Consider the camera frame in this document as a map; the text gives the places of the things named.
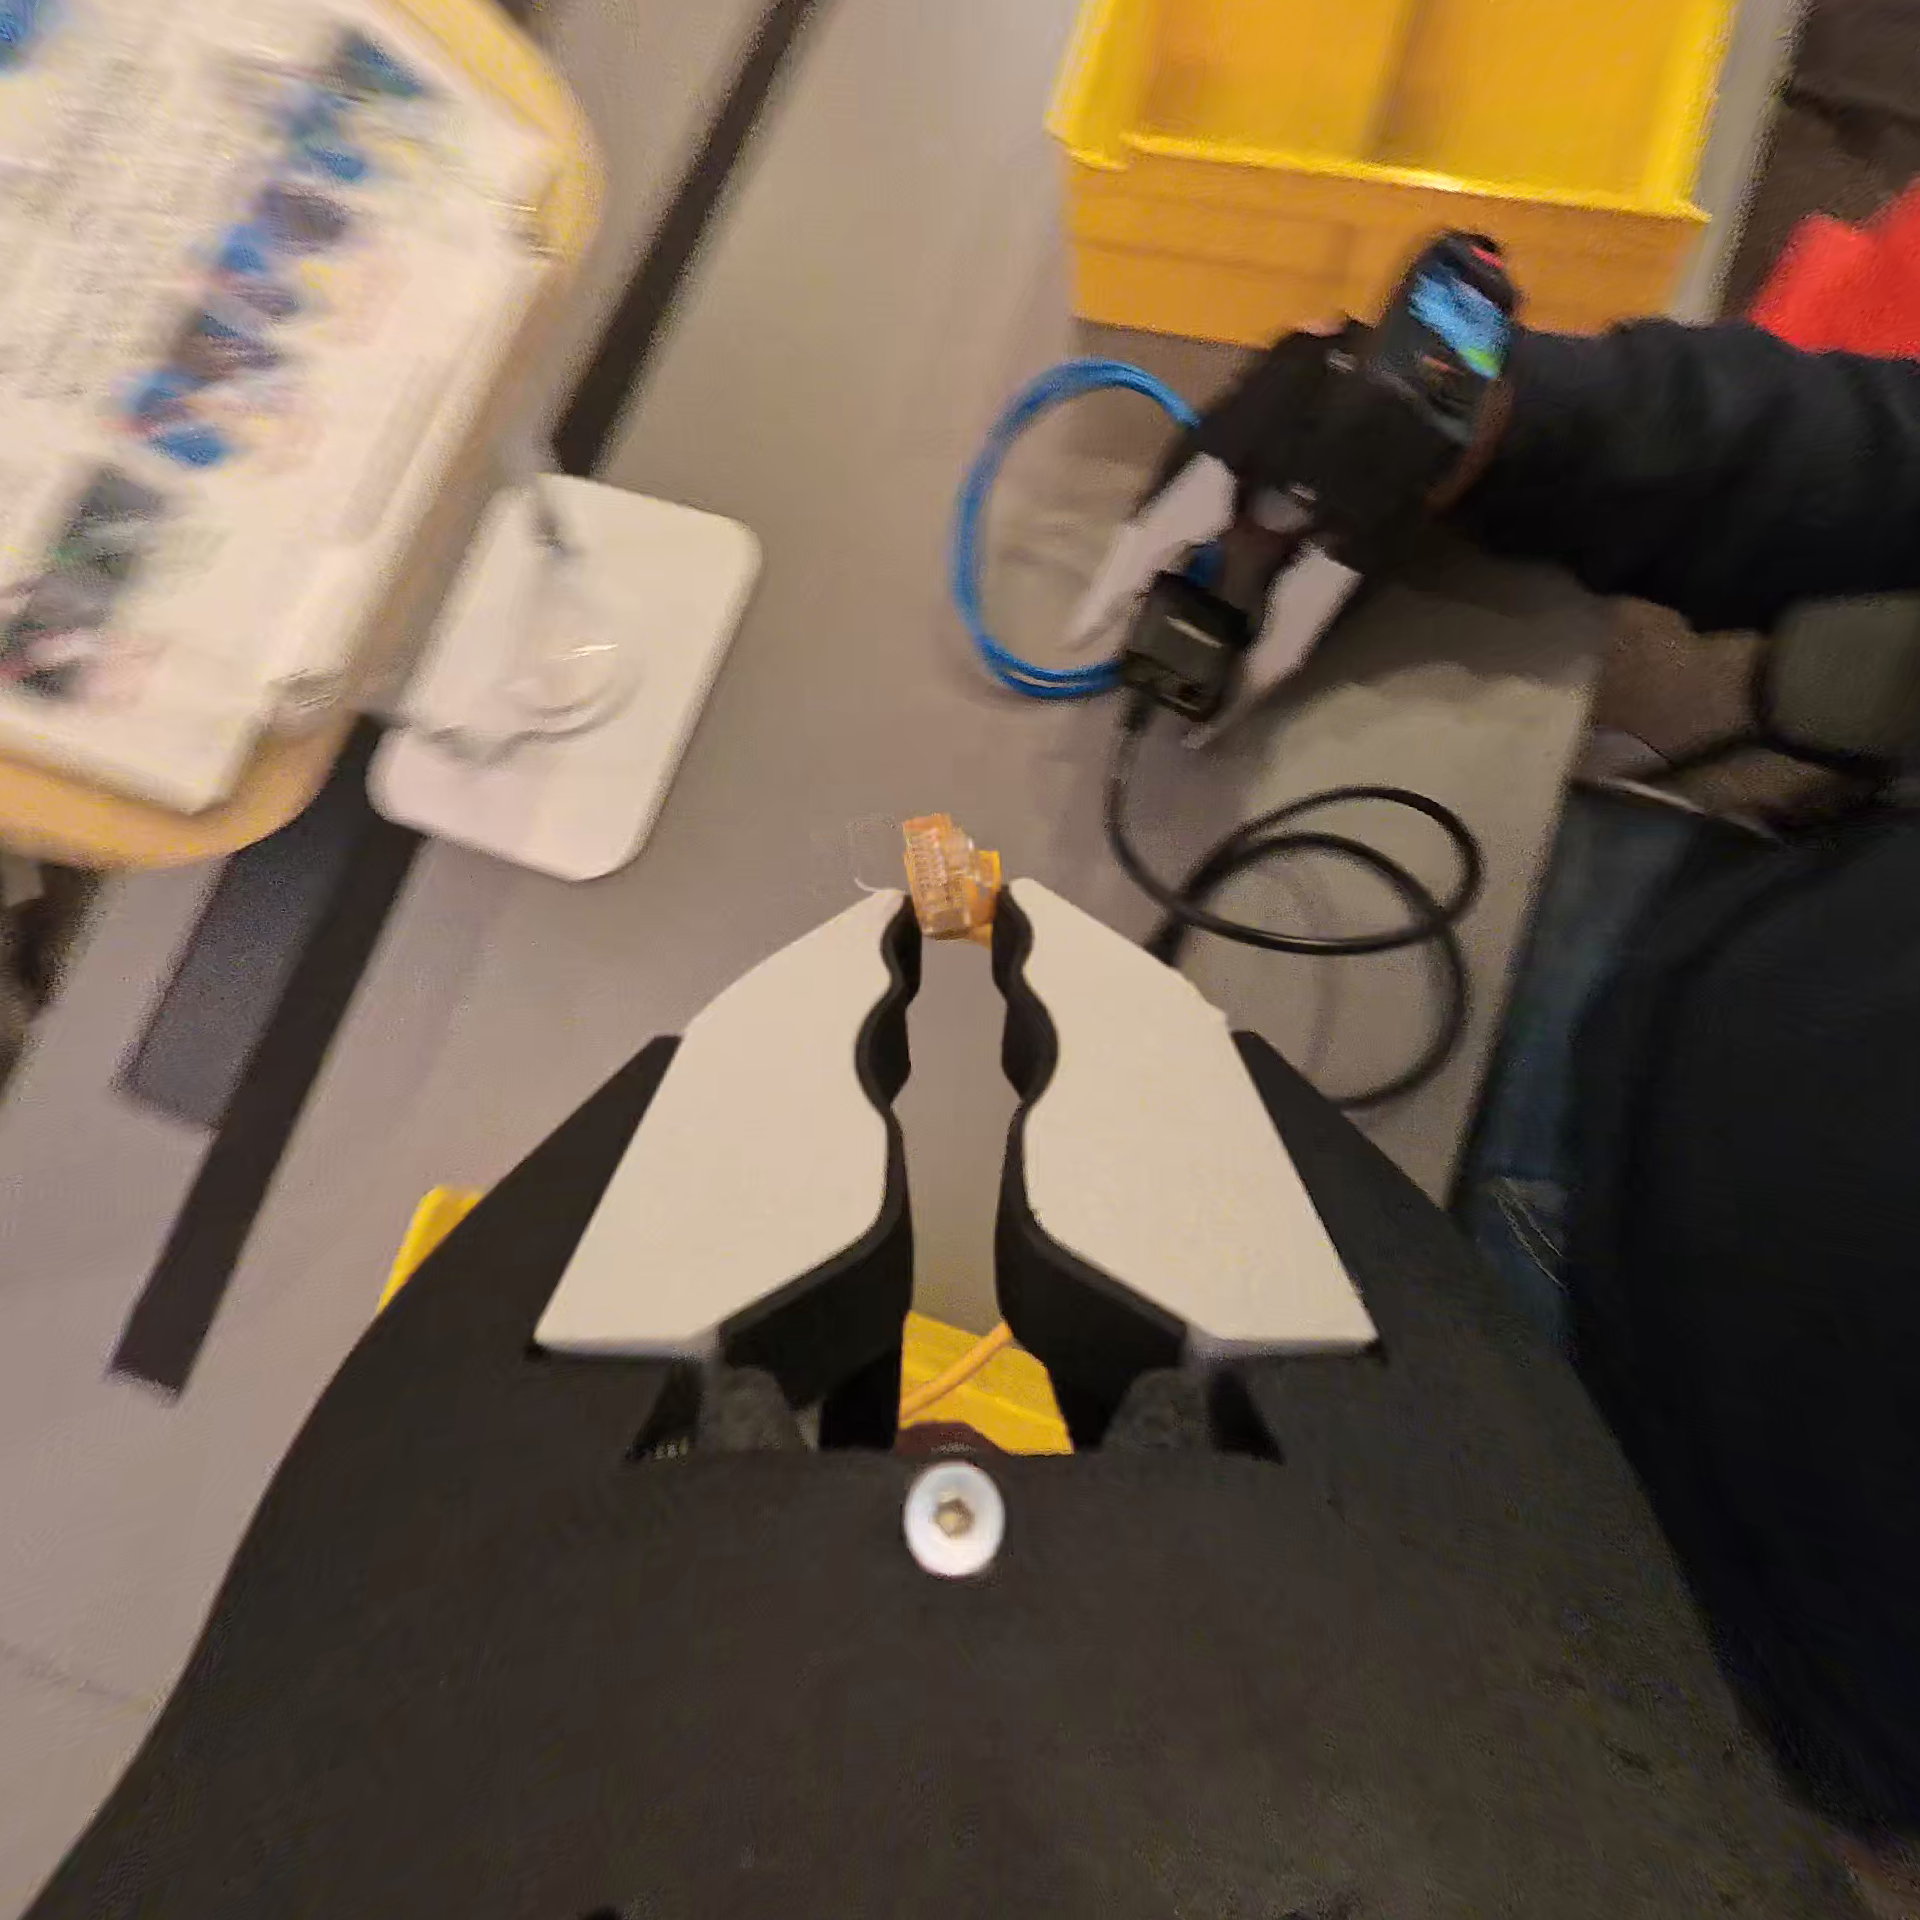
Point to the black tape strip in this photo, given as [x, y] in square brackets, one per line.
[376, 840]

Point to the person's dark top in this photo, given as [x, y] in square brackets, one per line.
[1770, 1277]

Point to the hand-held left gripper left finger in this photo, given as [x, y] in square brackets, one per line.
[750, 1141]

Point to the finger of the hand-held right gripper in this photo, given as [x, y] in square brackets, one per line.
[1154, 539]
[1312, 616]

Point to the person's right forearm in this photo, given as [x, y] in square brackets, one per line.
[1694, 465]

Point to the white stand base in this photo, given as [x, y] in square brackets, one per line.
[630, 721]

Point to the person's leg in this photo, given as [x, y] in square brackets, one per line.
[1545, 1079]

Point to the yellow plastic bin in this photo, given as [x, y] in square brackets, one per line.
[436, 1243]
[1349, 210]

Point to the red cloth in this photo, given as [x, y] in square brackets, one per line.
[1845, 283]

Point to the printed paper sheet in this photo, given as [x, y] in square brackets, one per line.
[212, 376]

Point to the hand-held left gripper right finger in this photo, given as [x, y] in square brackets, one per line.
[1154, 1154]

